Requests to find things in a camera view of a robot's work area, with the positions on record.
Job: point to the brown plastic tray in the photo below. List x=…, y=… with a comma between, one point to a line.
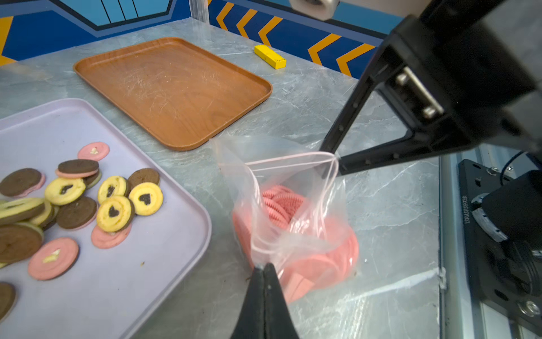
x=181, y=94

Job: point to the ziploc bag of pink cookies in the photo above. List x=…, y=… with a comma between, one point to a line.
x=289, y=211

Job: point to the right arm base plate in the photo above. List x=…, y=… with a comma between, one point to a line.
x=501, y=219

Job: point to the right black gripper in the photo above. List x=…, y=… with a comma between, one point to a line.
x=462, y=74

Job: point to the yellow rectangular block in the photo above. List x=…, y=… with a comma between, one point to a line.
x=270, y=57

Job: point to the lavender plastic tray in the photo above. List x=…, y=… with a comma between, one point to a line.
x=107, y=293

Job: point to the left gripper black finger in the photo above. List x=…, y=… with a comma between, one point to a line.
x=264, y=313

